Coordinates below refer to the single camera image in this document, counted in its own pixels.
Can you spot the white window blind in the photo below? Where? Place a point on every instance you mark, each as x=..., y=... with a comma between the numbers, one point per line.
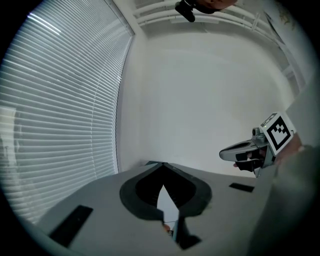
x=62, y=112

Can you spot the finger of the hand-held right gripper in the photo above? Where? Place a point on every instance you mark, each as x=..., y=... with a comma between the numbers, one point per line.
x=241, y=157
x=247, y=166

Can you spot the person's right forearm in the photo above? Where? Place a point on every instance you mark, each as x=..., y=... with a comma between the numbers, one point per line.
x=292, y=190

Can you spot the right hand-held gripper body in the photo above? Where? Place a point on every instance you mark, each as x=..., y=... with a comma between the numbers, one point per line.
x=278, y=133

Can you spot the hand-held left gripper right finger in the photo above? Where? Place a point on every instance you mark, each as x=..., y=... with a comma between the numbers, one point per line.
x=200, y=197

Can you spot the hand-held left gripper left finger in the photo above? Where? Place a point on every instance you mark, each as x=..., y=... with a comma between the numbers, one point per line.
x=130, y=197

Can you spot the grey table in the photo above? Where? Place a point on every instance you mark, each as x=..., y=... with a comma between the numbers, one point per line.
x=105, y=192

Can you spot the person's head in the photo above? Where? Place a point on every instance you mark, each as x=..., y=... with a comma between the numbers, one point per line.
x=215, y=5

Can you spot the white ceiling pipe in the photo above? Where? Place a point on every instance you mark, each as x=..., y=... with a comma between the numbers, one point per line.
x=225, y=11

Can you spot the black head-mounted camera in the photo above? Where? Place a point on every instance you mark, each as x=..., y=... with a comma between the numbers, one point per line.
x=186, y=10

